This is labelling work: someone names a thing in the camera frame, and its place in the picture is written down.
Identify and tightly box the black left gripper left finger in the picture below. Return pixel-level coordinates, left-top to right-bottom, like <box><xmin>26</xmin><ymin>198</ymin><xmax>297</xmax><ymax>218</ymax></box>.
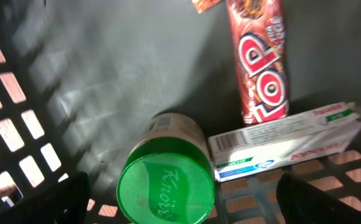
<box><xmin>0</xmin><ymin>172</ymin><xmax>91</xmax><ymax>224</ymax></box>

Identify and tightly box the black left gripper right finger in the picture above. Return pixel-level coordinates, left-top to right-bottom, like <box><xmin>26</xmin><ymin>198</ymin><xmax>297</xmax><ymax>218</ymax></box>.
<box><xmin>276</xmin><ymin>173</ymin><xmax>361</xmax><ymax>224</ymax></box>

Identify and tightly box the white Panadol box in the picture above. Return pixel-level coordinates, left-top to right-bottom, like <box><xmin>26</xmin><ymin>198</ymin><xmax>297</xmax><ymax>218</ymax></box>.
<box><xmin>209</xmin><ymin>102</ymin><xmax>361</xmax><ymax>182</ymax></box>

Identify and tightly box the green lid jar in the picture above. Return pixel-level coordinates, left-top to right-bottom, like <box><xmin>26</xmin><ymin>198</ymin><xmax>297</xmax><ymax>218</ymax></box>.
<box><xmin>116</xmin><ymin>113</ymin><xmax>215</xmax><ymax>224</ymax></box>

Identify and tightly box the red chocolate bar wrapper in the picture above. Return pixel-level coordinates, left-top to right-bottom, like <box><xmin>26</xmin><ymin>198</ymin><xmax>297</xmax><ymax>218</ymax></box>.
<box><xmin>226</xmin><ymin>0</ymin><xmax>289</xmax><ymax>126</ymax></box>

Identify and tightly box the orange juice carton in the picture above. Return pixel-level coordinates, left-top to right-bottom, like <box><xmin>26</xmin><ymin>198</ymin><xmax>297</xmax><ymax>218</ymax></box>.
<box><xmin>192</xmin><ymin>0</ymin><xmax>220</xmax><ymax>14</ymax></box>

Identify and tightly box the grey plastic shopping basket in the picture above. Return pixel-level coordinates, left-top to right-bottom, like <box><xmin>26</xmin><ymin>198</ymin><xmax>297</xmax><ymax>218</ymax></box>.
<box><xmin>0</xmin><ymin>0</ymin><xmax>361</xmax><ymax>223</ymax></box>

